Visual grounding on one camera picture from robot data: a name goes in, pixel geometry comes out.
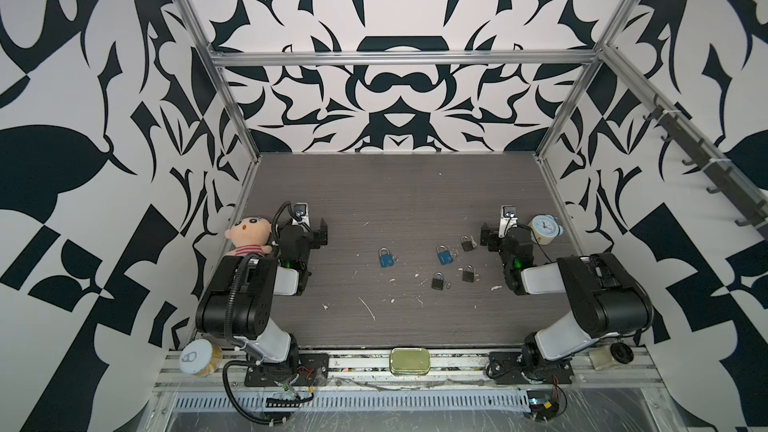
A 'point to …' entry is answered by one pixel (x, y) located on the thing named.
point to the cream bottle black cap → (609, 354)
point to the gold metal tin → (409, 361)
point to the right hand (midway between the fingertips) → (504, 220)
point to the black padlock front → (438, 281)
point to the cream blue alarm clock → (545, 229)
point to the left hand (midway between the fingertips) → (305, 215)
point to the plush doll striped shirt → (250, 235)
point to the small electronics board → (542, 410)
